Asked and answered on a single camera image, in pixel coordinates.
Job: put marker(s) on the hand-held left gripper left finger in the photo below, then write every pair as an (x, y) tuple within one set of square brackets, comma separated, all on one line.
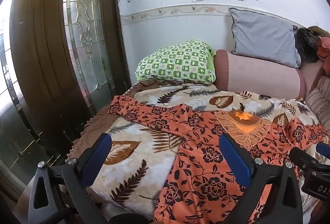
[(96, 157)]

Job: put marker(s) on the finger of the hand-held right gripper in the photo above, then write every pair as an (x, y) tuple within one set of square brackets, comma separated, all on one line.
[(323, 148)]

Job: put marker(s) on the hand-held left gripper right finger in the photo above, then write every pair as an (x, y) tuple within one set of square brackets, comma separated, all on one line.
[(236, 159)]

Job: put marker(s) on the orange floral garment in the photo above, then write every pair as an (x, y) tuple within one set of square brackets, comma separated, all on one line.
[(201, 162)]

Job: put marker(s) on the leaf print blanket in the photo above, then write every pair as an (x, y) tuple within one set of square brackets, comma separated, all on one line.
[(134, 141)]

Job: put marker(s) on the striped cushion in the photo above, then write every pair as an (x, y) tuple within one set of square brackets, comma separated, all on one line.
[(319, 100)]

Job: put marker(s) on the pink bolster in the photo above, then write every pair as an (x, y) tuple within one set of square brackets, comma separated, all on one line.
[(257, 74)]

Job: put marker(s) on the plain orange cloth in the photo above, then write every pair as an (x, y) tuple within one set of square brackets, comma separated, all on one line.
[(325, 49)]

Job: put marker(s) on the dark furry cloth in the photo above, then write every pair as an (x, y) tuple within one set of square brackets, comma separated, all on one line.
[(305, 43)]

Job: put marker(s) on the green checked pillow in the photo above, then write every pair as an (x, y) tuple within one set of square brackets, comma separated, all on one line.
[(178, 62)]

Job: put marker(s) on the tan cloth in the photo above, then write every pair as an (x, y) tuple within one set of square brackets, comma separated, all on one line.
[(319, 30)]

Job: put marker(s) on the brown wooden door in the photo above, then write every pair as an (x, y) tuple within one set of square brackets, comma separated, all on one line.
[(38, 46)]

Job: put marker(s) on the grey pillow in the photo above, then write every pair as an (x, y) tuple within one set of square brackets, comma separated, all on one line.
[(263, 35)]

